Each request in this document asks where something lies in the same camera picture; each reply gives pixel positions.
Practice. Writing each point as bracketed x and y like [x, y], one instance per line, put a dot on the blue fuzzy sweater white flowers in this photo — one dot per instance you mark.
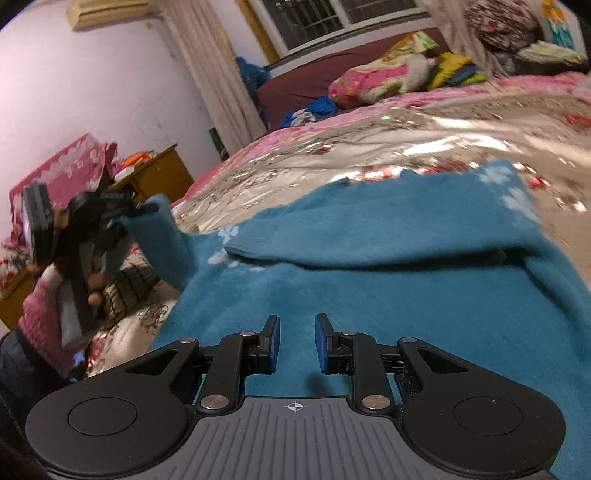
[458, 260]

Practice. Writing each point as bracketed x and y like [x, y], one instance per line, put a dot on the left beige curtain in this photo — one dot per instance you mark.
[211, 61]

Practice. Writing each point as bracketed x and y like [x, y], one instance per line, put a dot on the pink yellow floral blanket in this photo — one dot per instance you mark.
[382, 78]

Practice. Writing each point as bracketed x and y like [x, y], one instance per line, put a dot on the pink knit sleeve forearm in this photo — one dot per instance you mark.
[41, 326]

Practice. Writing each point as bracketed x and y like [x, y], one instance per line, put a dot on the dark floral fabric bundle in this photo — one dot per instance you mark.
[503, 25]

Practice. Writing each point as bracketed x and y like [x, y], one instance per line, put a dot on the beige striped knit sweater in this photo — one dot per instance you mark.
[132, 284]

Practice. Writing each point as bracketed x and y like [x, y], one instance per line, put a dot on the pink floral folded quilt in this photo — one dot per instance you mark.
[78, 167]

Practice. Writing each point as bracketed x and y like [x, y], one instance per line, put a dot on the window with metal grille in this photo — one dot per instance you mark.
[298, 24]

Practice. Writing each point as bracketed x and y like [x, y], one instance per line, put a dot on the left hand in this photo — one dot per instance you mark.
[60, 269]

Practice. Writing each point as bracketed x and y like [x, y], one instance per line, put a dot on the blue bag behind curtain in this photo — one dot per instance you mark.
[252, 76]

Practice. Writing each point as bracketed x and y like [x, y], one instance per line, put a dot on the yellow folded cloth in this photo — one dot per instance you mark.
[453, 70]

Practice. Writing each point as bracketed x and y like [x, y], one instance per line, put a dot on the silver pink floral bedspread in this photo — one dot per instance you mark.
[538, 125]

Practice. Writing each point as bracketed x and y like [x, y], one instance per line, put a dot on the brown wooden cabinet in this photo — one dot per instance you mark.
[164, 173]

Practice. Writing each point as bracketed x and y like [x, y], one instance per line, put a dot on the yellow blue cartoon bag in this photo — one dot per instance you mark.
[558, 25]

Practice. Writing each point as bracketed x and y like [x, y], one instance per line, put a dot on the beige curtain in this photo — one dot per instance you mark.
[211, 61]
[449, 16]

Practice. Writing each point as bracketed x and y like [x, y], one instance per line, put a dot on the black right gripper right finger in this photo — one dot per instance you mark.
[358, 356]

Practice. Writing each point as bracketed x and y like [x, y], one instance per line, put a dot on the grey white plush cloth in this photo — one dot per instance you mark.
[418, 74]

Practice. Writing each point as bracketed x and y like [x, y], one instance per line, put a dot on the orange object on cabinet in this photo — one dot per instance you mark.
[136, 158]

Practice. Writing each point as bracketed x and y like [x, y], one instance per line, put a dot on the green bottle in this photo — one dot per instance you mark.
[218, 144]

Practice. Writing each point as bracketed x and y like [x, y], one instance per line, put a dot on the blue clothes pile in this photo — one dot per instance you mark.
[322, 108]

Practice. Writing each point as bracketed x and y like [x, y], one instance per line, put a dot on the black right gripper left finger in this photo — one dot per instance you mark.
[225, 366]

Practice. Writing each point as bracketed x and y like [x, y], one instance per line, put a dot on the right beige curtain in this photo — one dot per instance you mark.
[449, 16]

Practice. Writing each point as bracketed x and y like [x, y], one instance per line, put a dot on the stack of papers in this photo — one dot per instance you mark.
[545, 52]

